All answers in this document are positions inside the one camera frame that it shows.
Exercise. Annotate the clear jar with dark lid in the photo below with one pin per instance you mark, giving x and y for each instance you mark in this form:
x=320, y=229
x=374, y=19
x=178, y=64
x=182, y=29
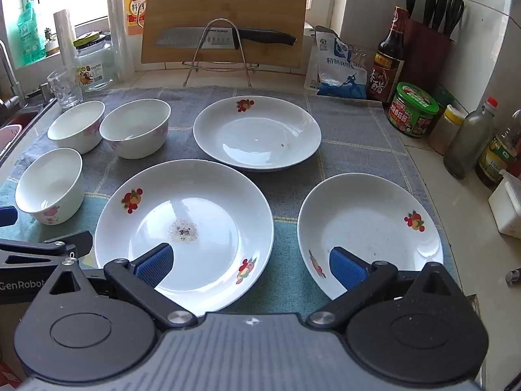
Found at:
x=95, y=69

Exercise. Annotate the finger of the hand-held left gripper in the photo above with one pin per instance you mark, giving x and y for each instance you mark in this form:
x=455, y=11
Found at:
x=44, y=246
x=8, y=216

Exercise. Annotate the white plastic basin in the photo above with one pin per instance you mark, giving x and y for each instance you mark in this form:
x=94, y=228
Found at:
x=10, y=136

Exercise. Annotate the oil bottle with green label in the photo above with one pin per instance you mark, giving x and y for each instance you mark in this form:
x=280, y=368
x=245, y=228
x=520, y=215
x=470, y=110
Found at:
x=494, y=159

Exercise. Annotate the dark vinegar bottle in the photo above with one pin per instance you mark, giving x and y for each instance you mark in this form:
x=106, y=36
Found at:
x=386, y=73

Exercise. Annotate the clear bottle with red cap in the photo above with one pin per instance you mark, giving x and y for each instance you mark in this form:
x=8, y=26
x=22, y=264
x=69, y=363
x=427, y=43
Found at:
x=468, y=142

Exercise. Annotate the metal sink faucet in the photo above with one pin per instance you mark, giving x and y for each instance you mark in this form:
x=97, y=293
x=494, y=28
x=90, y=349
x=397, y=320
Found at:
x=8, y=73

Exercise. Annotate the white and blue salt bag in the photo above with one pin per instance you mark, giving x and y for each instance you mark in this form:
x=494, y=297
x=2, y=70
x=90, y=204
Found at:
x=338, y=69

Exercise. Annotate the small dark windowsill ornament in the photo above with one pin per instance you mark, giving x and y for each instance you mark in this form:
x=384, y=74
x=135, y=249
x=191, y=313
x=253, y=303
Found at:
x=50, y=34

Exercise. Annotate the white lidded seasoning box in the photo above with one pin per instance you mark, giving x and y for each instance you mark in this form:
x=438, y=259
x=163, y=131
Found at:
x=506, y=207

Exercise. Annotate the orange plastic jug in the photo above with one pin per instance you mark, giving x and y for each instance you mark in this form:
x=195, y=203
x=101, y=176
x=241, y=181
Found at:
x=134, y=8

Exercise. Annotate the yellow lidded spice jar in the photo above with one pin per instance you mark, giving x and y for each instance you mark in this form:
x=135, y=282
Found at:
x=443, y=134

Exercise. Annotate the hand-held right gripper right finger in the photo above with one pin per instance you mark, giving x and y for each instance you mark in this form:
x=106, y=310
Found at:
x=346, y=266

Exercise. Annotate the tall stack of plastic cups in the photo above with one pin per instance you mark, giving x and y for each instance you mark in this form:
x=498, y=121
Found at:
x=118, y=28

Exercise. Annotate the green dish soap bottle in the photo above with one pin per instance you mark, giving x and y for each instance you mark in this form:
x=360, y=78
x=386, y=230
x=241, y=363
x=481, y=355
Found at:
x=30, y=36

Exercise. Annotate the bamboo cutting board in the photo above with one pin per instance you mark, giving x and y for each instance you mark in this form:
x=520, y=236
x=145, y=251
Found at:
x=228, y=0

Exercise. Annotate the clear drinking glass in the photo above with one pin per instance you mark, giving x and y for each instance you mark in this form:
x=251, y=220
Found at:
x=65, y=89

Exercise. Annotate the dark red knife block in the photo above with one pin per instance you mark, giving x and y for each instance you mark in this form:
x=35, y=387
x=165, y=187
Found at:
x=423, y=57

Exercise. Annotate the white plate with fruit print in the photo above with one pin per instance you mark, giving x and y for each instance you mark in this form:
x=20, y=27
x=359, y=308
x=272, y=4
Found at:
x=256, y=130
x=366, y=216
x=203, y=195

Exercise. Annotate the grey checked cloth mat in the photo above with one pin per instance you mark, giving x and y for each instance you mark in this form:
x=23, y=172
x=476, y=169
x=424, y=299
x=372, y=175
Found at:
x=350, y=150

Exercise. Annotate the white bowl with pink flowers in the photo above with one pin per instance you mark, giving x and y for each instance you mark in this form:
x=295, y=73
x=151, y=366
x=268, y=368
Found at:
x=134, y=124
x=77, y=124
x=49, y=183

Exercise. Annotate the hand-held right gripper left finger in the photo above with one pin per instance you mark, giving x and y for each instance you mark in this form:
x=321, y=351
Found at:
x=156, y=262

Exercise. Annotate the green lidded sauce jar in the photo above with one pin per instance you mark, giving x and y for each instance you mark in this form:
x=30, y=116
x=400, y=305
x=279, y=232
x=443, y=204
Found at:
x=411, y=114

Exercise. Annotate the short stack of plastic cups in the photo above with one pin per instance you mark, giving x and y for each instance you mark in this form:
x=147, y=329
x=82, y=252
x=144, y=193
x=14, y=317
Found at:
x=65, y=36

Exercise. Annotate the red plastic basin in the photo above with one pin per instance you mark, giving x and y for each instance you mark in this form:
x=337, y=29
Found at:
x=22, y=118

